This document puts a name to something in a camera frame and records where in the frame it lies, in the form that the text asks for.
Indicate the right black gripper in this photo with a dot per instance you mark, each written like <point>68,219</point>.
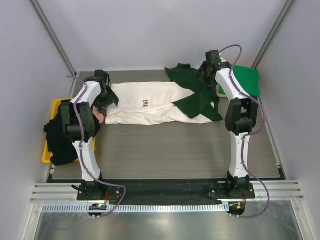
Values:
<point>211,84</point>

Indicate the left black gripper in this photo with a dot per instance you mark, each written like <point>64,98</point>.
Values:
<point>112,99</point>

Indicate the white and green raglan t-shirt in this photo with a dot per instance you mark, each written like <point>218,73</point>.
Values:
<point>183,98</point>

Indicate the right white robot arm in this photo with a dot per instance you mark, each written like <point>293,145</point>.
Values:
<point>240,118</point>

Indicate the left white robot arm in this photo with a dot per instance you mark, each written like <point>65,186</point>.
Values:
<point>79,126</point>

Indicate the folded bright green t-shirt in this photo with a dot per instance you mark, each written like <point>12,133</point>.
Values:
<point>249,79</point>

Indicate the black t-shirt in bin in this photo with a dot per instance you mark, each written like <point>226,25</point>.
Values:
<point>61,149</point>

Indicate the yellow plastic bin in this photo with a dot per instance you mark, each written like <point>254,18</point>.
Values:
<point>46,157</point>

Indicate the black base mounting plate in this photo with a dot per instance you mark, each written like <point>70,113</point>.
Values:
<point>162,192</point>

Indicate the slotted cable duct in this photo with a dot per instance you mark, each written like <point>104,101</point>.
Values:
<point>99,208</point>

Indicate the right aluminium corner post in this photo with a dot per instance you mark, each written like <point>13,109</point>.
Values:
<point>279,21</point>

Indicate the aluminium corner post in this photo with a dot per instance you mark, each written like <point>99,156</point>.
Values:
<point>279,21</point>
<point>52,35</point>

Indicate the left aluminium corner post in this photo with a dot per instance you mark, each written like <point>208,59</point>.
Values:
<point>52,35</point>

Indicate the aluminium extrusion rail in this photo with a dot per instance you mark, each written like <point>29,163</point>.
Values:
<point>279,190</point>

